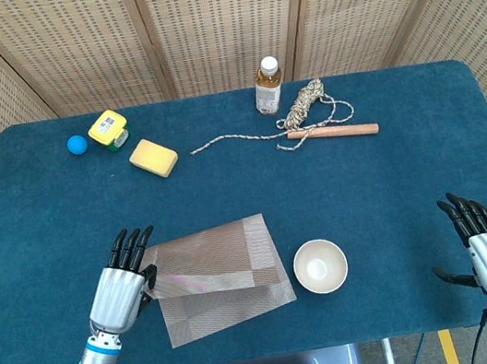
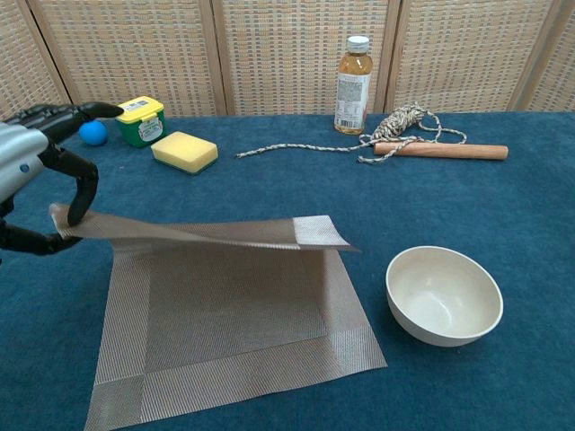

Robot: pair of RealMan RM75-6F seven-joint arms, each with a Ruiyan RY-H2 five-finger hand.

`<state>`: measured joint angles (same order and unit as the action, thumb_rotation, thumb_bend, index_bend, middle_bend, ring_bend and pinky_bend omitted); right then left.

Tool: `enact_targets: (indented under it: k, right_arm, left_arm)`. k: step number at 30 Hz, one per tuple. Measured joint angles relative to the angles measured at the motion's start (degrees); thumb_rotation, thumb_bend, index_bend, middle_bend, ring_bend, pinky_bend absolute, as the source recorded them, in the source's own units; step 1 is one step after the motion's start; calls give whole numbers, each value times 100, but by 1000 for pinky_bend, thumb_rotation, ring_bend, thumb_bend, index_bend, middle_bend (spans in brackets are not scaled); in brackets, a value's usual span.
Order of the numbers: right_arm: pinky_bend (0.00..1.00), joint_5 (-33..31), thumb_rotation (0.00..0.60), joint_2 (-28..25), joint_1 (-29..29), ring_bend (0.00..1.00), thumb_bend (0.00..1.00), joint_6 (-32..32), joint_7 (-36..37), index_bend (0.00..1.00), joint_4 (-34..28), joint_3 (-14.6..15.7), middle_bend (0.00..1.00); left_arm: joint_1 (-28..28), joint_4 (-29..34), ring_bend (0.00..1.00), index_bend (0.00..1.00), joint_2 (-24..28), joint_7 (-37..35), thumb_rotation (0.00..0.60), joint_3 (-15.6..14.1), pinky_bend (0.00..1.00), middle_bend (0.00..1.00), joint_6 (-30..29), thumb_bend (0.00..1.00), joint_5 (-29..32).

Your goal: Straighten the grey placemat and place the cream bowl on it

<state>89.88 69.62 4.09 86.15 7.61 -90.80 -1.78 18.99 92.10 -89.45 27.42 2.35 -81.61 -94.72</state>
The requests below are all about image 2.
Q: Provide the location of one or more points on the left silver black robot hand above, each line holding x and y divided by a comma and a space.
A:
20, 148

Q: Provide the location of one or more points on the grey woven placemat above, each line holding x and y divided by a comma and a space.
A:
224, 305

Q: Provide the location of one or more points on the cream round bowl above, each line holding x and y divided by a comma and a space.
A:
442, 296

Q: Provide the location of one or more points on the small blue ball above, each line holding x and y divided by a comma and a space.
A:
94, 134

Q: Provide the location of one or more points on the green container with yellow lid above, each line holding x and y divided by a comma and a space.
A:
144, 125

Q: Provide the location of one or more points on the yellow sponge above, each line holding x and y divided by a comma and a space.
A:
184, 150

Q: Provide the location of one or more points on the woven bamboo folding screen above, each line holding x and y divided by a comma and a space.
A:
292, 54

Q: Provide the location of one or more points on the tea bottle with white cap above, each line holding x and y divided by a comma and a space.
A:
352, 94

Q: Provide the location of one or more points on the wooden dowel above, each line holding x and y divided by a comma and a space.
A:
449, 152

